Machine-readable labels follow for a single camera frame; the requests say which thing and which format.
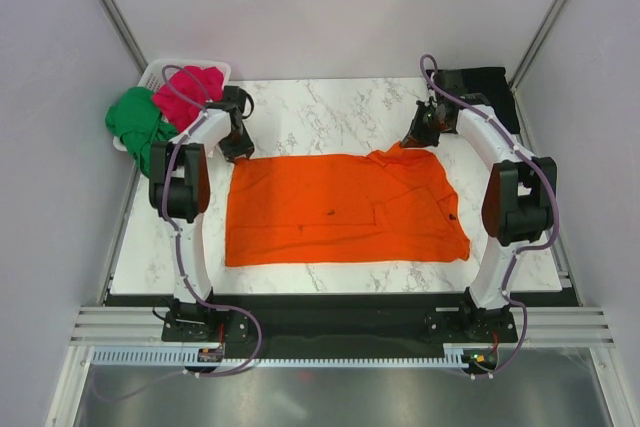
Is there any red t shirt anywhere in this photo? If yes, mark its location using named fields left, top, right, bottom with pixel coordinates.
left=152, top=65, right=224, bottom=132

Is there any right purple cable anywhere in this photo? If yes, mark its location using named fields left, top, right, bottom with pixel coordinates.
left=418, top=53, right=560, bottom=381

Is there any aluminium frame rail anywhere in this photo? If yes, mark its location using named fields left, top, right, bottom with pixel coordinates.
left=70, top=307, right=613, bottom=347

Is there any folded black t shirt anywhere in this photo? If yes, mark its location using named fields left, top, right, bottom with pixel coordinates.
left=462, top=67, right=521, bottom=135

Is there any white slotted cable duct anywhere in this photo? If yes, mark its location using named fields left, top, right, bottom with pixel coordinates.
left=91, top=346, right=469, bottom=369

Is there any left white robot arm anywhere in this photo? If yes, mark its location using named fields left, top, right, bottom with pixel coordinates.
left=148, top=86, right=254, bottom=304

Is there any green t shirt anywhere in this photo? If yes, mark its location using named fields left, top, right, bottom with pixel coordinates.
left=105, top=86, right=178, bottom=177

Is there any white laundry basket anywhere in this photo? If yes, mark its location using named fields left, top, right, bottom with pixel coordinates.
left=111, top=60, right=231, bottom=157

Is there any orange t shirt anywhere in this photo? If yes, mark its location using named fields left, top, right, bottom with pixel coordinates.
left=225, top=144, right=471, bottom=267

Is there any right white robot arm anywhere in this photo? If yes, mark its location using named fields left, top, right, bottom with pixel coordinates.
left=401, top=69, right=559, bottom=341

